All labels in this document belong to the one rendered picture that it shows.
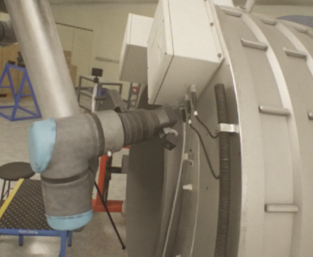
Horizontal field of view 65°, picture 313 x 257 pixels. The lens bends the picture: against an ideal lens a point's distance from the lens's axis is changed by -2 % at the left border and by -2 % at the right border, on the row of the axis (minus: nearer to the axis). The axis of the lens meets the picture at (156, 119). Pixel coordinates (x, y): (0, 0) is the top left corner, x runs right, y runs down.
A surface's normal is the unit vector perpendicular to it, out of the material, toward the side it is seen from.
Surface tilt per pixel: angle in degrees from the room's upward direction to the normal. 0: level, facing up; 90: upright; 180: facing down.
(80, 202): 83
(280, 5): 90
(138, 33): 55
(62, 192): 89
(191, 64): 132
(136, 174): 61
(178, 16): 42
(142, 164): 70
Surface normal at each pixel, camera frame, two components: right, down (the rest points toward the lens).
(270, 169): 0.25, -0.22
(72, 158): 0.69, 0.19
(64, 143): 0.56, -0.07
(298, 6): -0.63, 0.09
